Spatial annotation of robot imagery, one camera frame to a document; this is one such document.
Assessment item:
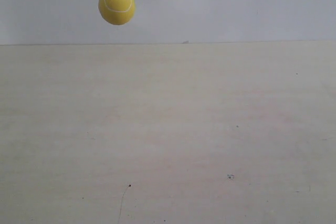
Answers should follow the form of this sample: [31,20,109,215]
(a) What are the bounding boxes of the yellow tennis ball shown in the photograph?
[98,0,135,25]

